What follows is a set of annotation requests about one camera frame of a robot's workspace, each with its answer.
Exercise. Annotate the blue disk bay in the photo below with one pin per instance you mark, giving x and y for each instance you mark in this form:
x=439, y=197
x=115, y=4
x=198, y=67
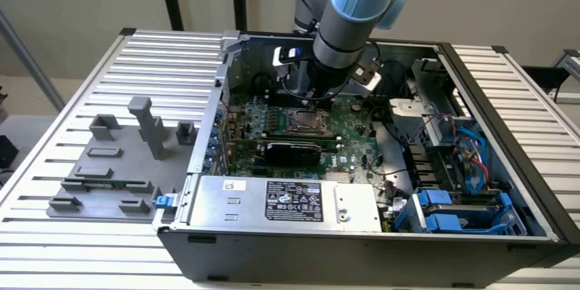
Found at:
x=442, y=208

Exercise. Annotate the grey aluminium frame bar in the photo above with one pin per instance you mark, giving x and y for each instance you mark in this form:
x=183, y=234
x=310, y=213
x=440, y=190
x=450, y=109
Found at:
x=31, y=62

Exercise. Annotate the black open PC case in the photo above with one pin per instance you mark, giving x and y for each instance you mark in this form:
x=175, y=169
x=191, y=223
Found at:
x=344, y=256

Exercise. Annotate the CPU socket with metal frame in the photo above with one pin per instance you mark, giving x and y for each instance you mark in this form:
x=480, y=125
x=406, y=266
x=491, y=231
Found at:
x=308, y=121

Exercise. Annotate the white black wrist camera box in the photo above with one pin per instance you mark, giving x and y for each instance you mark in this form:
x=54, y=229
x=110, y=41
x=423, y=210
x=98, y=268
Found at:
x=286, y=55

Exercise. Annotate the black box object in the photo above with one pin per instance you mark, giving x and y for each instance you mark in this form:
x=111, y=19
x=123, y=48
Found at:
x=7, y=152

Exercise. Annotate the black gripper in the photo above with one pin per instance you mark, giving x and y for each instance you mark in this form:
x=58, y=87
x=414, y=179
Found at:
x=332, y=77

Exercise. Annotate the green motherboard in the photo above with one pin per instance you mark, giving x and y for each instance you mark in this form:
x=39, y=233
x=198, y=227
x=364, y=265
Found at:
x=354, y=147

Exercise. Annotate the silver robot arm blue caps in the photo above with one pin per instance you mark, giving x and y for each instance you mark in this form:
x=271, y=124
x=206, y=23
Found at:
x=348, y=8

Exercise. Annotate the silver metal drive cage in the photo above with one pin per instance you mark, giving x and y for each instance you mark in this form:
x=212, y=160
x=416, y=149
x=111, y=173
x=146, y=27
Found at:
x=431, y=117

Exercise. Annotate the black graphics card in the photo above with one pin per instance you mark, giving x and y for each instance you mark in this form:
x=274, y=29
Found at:
x=292, y=150

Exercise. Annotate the green RAM stick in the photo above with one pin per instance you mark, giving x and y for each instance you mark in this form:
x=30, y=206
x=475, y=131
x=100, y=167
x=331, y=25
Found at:
x=119, y=185

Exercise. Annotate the blue case latch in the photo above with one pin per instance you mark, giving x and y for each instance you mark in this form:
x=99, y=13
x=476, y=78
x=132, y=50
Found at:
x=164, y=200

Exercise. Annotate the silver power supply unit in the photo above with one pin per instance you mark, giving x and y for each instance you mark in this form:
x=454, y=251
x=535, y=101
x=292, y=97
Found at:
x=272, y=201

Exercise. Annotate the white box on wrist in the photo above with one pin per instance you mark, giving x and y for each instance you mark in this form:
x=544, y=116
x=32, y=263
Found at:
x=368, y=77

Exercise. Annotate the grey parts rack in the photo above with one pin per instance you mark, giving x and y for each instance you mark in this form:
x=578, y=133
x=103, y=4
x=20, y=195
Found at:
x=122, y=181

